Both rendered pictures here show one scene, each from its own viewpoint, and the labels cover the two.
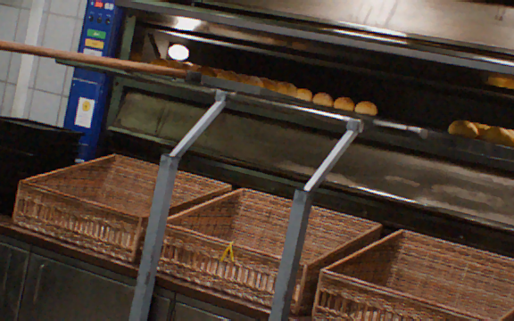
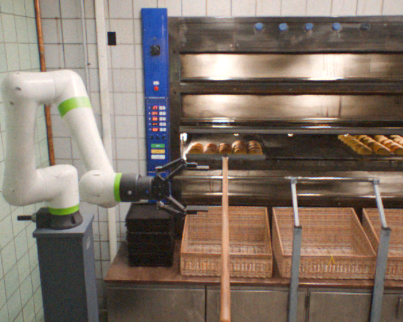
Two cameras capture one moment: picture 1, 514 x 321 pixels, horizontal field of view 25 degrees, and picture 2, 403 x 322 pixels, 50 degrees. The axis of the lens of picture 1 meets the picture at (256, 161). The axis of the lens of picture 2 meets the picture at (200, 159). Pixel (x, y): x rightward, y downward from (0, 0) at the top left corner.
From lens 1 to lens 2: 2.68 m
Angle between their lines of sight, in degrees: 31
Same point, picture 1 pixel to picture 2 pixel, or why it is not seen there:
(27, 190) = (187, 256)
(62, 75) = (136, 170)
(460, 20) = (377, 107)
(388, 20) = (339, 112)
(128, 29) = (176, 139)
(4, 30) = not seen: hidden behind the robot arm
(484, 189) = (398, 181)
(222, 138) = (252, 184)
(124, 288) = (275, 293)
